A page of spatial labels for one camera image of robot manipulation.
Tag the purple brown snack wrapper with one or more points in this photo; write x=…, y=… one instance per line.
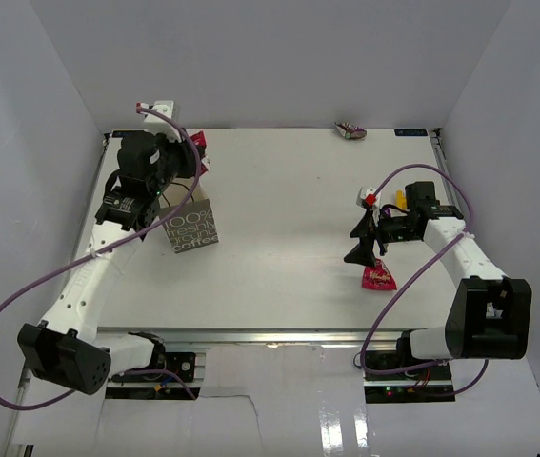
x=351, y=132

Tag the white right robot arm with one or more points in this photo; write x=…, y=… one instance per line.
x=490, y=314

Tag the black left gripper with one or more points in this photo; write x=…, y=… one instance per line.
x=186, y=152

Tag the red snack packet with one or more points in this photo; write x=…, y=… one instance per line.
x=200, y=141

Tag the red pink snack pouch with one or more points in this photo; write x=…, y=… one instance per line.
x=378, y=278

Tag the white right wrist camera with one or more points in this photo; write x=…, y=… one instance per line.
x=367, y=198

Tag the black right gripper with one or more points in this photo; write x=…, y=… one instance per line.
x=367, y=229

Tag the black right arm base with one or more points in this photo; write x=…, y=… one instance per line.
x=426, y=385

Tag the grey white paper coffee bag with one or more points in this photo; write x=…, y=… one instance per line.
x=193, y=226

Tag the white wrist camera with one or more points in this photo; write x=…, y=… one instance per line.
x=367, y=198
x=154, y=118

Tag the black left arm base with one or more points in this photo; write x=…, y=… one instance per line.
x=181, y=363

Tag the blue corner label right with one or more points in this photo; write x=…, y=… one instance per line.
x=410, y=132

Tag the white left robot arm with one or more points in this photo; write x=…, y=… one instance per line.
x=63, y=348

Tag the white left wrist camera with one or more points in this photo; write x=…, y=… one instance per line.
x=154, y=118

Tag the aluminium front rail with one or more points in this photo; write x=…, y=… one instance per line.
x=191, y=338

